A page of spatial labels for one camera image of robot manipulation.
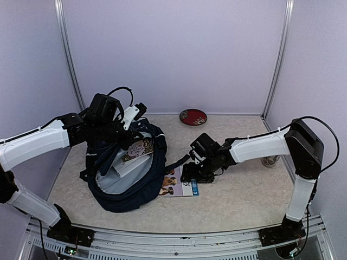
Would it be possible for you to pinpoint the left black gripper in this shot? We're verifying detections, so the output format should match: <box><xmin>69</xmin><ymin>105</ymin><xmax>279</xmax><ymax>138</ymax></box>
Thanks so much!
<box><xmin>93</xmin><ymin>116</ymin><xmax>144</xmax><ymax>150</ymax></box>

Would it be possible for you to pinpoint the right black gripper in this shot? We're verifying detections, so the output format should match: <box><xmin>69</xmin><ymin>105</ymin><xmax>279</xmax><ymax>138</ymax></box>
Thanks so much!
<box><xmin>179</xmin><ymin>155</ymin><xmax>217</xmax><ymax>184</ymax></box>

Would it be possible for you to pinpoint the dog cover booklet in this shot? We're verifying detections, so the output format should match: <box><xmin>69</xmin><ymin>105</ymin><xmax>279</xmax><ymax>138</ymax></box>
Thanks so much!
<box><xmin>159</xmin><ymin>166</ymin><xmax>200</xmax><ymax>197</ymax></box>

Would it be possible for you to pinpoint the pink magazine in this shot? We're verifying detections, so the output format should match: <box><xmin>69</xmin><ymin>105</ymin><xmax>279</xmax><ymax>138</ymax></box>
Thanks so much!
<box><xmin>121</xmin><ymin>138</ymin><xmax>153</xmax><ymax>163</ymax></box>

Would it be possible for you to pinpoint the white coffee cover book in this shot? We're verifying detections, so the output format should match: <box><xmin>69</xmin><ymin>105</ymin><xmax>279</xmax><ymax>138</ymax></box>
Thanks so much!
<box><xmin>112</xmin><ymin>154</ymin><xmax>151</xmax><ymax>178</ymax></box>

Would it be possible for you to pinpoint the navy blue backpack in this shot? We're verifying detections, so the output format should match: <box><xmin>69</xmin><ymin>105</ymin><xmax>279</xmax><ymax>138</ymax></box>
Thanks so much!
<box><xmin>79</xmin><ymin>116</ymin><xmax>190</xmax><ymax>213</ymax></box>

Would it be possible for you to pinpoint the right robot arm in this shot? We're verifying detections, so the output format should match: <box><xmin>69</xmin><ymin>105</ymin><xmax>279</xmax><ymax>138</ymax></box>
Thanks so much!
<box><xmin>181</xmin><ymin>116</ymin><xmax>340</xmax><ymax>246</ymax></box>

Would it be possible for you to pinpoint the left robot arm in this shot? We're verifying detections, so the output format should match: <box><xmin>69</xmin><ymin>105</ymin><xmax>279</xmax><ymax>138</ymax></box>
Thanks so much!
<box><xmin>1</xmin><ymin>93</ymin><xmax>147</xmax><ymax>247</ymax></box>

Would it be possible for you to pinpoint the red floral round dish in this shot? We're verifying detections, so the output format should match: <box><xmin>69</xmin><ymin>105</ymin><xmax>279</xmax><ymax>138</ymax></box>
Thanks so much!
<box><xmin>179</xmin><ymin>108</ymin><xmax>208</xmax><ymax>126</ymax></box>

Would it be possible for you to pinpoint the beige ceramic mug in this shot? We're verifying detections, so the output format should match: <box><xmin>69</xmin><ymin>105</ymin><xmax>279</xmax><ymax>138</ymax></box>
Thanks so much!
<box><xmin>261</xmin><ymin>156</ymin><xmax>279</xmax><ymax>168</ymax></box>

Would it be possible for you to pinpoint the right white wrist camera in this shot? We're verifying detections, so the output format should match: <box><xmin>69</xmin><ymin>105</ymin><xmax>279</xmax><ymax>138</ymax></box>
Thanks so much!
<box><xmin>189</xmin><ymin>149</ymin><xmax>201</xmax><ymax>164</ymax></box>

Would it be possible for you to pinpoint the front aluminium rail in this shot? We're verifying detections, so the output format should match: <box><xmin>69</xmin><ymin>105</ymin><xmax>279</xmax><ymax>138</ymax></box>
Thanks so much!
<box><xmin>18</xmin><ymin>213</ymin><xmax>337</xmax><ymax>260</ymax></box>

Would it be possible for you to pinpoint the left aluminium frame post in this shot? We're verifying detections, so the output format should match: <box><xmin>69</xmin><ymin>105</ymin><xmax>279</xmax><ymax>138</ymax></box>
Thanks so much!
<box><xmin>54</xmin><ymin>0</ymin><xmax>86</xmax><ymax>111</ymax></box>

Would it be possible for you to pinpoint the aluminium frame post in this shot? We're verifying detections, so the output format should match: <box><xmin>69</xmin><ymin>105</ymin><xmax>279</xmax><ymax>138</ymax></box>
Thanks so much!
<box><xmin>261</xmin><ymin>0</ymin><xmax>295</xmax><ymax>121</ymax></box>
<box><xmin>54</xmin><ymin>0</ymin><xmax>86</xmax><ymax>111</ymax></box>

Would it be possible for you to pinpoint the right aluminium frame post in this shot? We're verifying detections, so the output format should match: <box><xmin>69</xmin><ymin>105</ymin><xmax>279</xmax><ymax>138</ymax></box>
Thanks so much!
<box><xmin>261</xmin><ymin>0</ymin><xmax>295</xmax><ymax>121</ymax></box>

